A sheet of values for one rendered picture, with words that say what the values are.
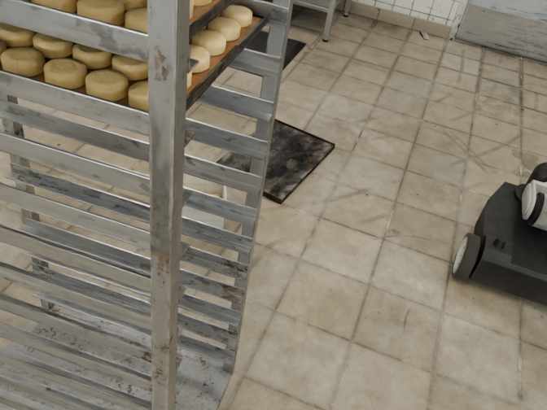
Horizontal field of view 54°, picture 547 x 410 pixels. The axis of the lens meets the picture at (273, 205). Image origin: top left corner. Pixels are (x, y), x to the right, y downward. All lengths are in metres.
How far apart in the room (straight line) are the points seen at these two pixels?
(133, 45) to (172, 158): 0.12
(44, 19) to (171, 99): 0.16
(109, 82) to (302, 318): 1.49
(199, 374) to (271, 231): 0.86
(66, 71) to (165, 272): 0.28
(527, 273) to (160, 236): 1.82
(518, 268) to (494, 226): 0.26
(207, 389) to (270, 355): 0.34
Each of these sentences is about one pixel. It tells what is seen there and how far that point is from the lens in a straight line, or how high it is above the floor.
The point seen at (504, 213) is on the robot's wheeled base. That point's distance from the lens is 2.58.
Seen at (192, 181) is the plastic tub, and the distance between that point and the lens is 2.36.
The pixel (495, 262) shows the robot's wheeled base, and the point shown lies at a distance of 2.28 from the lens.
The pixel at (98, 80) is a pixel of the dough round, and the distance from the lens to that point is 0.69.
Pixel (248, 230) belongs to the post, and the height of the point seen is 0.73.
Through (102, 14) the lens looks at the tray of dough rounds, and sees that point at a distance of 0.63.
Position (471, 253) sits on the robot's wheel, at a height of 0.18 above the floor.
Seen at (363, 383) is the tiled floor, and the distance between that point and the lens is 1.93.
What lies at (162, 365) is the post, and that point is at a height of 0.82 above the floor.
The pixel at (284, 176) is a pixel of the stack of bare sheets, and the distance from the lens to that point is 2.61.
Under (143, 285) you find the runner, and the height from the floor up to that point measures 0.96.
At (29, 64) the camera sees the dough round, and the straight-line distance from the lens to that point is 0.73.
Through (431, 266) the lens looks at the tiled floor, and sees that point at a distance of 2.40.
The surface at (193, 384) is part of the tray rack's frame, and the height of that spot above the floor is 0.15.
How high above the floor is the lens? 1.56
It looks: 39 degrees down
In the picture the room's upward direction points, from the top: 10 degrees clockwise
